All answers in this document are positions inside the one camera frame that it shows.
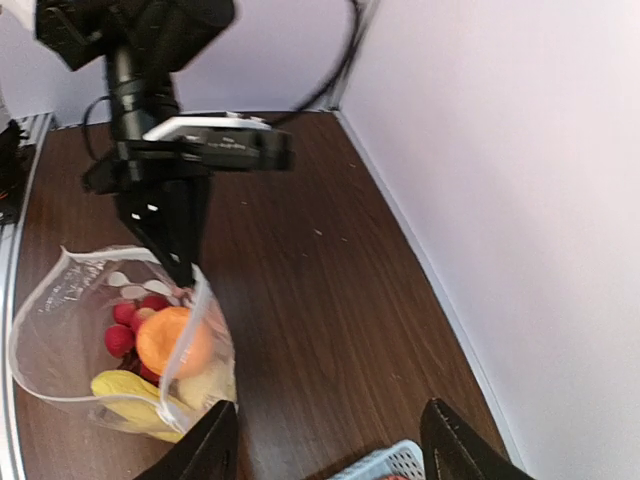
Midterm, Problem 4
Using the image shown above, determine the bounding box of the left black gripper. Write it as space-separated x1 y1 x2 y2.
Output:
82 134 216 289

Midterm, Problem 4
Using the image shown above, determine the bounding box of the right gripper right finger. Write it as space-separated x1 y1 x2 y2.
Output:
420 398 531 480

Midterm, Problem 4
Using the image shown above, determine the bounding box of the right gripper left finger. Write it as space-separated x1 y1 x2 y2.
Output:
135 401 239 480

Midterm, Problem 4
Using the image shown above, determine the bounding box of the light blue plastic basket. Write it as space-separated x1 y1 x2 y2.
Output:
330 439 426 480

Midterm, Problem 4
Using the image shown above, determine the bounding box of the pale yellow fake pear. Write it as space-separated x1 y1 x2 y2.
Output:
177 362 237 410

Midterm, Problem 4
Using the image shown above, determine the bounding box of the yellow fake lemon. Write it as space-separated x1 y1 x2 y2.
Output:
91 370 193 443

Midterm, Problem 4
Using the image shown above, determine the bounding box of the orange fake orange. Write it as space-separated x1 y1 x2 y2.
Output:
136 306 214 379

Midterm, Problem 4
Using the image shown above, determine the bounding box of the clear polka dot zip bag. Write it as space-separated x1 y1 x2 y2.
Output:
8 247 237 443

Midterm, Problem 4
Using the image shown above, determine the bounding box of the red lychee bunch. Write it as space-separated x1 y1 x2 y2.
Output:
104 295 169 385

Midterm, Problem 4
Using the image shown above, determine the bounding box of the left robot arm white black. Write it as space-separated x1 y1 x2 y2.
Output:
35 1 235 288

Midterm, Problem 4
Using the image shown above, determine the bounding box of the front aluminium rail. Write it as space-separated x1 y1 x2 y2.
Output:
1 112 56 479

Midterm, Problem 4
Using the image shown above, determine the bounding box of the left black camera cable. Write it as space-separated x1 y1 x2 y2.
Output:
272 0 376 126

